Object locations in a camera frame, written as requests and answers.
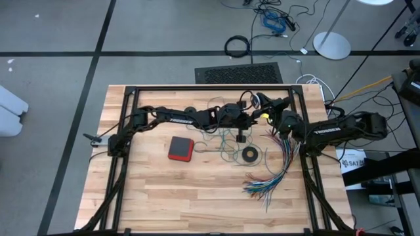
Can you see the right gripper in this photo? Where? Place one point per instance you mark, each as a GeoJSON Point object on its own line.
{"type": "Point", "coordinates": [275, 114]}

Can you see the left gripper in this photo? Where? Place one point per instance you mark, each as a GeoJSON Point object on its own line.
{"type": "Point", "coordinates": [233, 118]}

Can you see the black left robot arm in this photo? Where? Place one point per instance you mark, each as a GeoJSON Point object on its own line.
{"type": "Point", "coordinates": [177, 119]}

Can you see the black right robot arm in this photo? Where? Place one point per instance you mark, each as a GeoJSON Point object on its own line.
{"type": "Point", "coordinates": [328, 131]}

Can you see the small yellow tag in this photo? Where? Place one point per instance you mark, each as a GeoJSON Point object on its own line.
{"type": "Point", "coordinates": [264, 115]}

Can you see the black flat reel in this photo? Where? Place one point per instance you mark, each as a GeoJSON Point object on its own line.
{"type": "Point", "coordinates": [250, 154]}

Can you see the black perforated computer case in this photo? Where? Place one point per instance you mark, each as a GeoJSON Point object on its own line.
{"type": "Point", "coordinates": [239, 73]}

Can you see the red box with black base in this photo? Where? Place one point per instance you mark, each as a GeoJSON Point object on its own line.
{"type": "Point", "coordinates": [180, 149]}

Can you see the grey lamp stand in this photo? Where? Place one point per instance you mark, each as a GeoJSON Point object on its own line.
{"type": "Point", "coordinates": [331, 46]}

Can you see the white printed sign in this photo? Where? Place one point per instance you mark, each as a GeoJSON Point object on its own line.
{"type": "Point", "coordinates": [352, 160]}

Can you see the black metal stand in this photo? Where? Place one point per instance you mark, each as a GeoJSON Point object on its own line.
{"type": "Point", "coordinates": [380, 167]}

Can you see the white bulky object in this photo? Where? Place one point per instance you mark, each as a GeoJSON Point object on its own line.
{"type": "Point", "coordinates": [11, 111]}

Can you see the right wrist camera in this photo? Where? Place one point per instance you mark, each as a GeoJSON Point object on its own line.
{"type": "Point", "coordinates": [281, 103]}

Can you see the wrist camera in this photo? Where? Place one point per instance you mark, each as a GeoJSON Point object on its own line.
{"type": "Point", "coordinates": [241, 104]}
{"type": "Point", "coordinates": [281, 103]}

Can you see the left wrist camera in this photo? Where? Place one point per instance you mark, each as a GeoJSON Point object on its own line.
{"type": "Point", "coordinates": [241, 104]}

